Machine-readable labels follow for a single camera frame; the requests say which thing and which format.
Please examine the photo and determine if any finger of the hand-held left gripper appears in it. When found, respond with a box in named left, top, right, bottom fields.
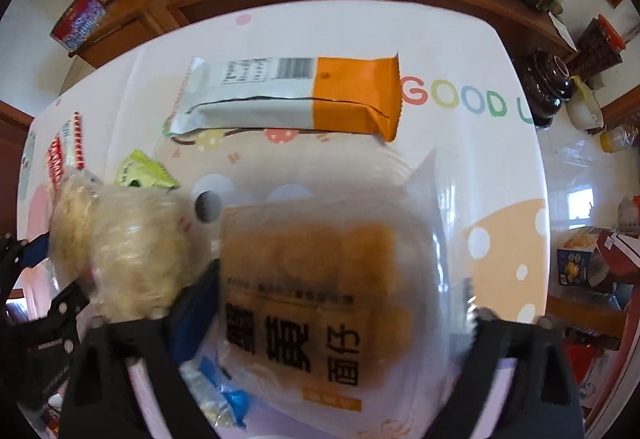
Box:
left=46, top=282, right=92, bottom=336
left=0, top=230, right=52, bottom=281

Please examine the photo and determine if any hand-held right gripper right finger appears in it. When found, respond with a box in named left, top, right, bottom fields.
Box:
left=425, top=308, right=586, bottom=439

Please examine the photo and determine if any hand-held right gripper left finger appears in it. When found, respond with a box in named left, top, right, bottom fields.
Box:
left=59, top=259, right=222, bottom=439

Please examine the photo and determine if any clear bag of pale pastries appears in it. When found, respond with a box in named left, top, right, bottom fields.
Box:
left=49, top=170, right=202, bottom=323

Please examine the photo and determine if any clear bag of brown bread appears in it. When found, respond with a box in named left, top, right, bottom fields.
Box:
left=180, top=149, right=477, bottom=426

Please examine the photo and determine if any orange white snack packet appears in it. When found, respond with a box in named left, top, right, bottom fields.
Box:
left=166, top=52, right=404, bottom=142

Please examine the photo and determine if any red plastic stool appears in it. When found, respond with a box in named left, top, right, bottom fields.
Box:
left=562, top=341, right=609, bottom=390

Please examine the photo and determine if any blue snack packet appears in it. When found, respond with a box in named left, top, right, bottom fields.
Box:
left=179, top=353, right=252, bottom=427

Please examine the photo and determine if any wooden door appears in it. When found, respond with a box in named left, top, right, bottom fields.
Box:
left=0, top=98, right=36, bottom=240

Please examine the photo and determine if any blue yellow box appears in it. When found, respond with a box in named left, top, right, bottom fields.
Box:
left=556, top=226, right=609, bottom=288

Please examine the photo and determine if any red white striped snack packet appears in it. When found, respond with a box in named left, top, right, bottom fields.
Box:
left=46, top=110, right=88, bottom=186

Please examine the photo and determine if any green snack packet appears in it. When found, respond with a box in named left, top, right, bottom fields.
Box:
left=112, top=148, right=180, bottom=191

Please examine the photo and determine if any red white bag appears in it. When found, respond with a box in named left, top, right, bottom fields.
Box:
left=594, top=228, right=640, bottom=281

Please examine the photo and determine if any red blue printed tin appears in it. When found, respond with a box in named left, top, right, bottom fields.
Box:
left=50, top=0, right=107, bottom=52

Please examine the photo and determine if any yellow oil bottle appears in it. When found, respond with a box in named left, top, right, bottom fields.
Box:
left=599, top=123, right=640, bottom=155

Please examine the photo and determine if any white yellow bucket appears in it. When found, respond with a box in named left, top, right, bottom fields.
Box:
left=567, top=76, right=606, bottom=135

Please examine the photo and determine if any dark brown ceramic pot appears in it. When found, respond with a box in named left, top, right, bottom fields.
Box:
left=517, top=47, right=576, bottom=128

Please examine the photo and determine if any brown basket with red lid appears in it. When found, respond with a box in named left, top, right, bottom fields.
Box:
left=567, top=14, right=626, bottom=80

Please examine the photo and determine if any cartoon printed tablecloth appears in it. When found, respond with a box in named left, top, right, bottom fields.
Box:
left=15, top=0, right=551, bottom=439

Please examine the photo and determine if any white paper sheet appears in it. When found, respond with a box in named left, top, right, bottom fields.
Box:
left=547, top=11, right=576, bottom=48

